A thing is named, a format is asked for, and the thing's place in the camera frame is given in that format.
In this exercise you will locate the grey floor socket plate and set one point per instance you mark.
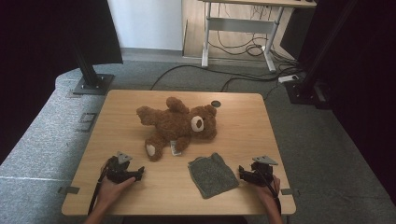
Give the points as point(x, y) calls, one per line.
point(87, 122)

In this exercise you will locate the white power strip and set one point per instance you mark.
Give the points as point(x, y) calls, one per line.
point(288, 78)

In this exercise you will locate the grey tape strip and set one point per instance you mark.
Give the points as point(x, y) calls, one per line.
point(288, 192)
point(69, 190)

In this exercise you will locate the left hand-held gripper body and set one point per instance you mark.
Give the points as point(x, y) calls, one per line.
point(120, 171)

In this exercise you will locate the black stand base left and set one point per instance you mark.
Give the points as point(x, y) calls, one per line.
point(93, 84)

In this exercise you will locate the black metal stand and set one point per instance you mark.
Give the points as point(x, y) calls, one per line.
point(299, 91)

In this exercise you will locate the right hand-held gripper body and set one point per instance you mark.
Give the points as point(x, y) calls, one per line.
point(263, 174)

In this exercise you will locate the brown teddy bear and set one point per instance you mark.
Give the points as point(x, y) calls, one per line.
point(174, 124)

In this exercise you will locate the white metal frame desk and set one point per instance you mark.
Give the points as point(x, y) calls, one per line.
point(239, 25)

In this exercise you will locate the person's left hand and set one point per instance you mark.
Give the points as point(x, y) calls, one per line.
point(112, 193)

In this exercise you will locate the grey knitted cloth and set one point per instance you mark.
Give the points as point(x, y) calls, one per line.
point(211, 177)

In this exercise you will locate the black round table grommet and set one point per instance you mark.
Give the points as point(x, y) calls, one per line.
point(216, 103)

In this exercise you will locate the person's right hand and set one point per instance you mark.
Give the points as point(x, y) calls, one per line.
point(269, 193)

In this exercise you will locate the black curtain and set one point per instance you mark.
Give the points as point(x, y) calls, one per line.
point(31, 46)
point(373, 93)

